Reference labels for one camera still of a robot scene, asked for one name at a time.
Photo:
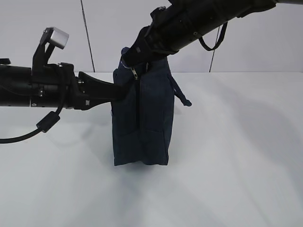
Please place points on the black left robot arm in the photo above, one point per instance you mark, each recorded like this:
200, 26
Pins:
19, 87

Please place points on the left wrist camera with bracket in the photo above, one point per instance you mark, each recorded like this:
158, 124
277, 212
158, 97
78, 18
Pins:
51, 38

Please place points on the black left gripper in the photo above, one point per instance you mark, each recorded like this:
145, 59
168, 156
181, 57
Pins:
64, 87

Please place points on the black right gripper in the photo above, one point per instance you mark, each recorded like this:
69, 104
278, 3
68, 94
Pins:
171, 29

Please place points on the navy blue lunch bag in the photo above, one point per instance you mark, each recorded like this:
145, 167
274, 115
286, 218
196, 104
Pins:
142, 122

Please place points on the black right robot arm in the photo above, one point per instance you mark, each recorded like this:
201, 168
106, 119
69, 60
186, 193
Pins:
216, 13

